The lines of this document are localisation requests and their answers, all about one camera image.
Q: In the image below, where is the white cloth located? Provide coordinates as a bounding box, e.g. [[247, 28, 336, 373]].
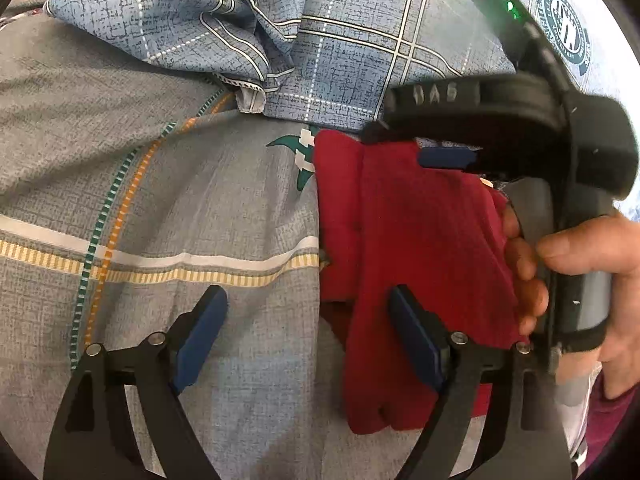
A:
[[556, 365, 603, 467]]

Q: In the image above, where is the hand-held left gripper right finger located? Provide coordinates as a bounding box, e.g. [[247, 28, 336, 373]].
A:
[[389, 284, 573, 480]]

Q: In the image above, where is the red fleece garment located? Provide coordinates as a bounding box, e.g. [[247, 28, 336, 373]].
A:
[[315, 129, 526, 435]]

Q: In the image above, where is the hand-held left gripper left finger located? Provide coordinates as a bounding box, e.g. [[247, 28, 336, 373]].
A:
[[44, 285, 228, 480]]

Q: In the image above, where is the grey plaid bed sheet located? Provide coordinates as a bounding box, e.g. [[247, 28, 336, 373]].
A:
[[0, 12, 501, 480]]

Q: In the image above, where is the person's maroon clothing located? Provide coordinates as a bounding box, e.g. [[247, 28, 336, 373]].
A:
[[584, 372, 640, 468]]

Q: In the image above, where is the blue plaid blanket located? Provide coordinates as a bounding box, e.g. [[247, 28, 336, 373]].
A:
[[42, 0, 608, 133]]

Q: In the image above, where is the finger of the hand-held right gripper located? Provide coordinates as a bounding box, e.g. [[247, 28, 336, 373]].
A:
[[361, 72, 526, 143], [418, 146, 508, 182]]

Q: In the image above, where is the person's right hand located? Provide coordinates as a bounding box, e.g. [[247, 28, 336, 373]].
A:
[[501, 204, 640, 402]]

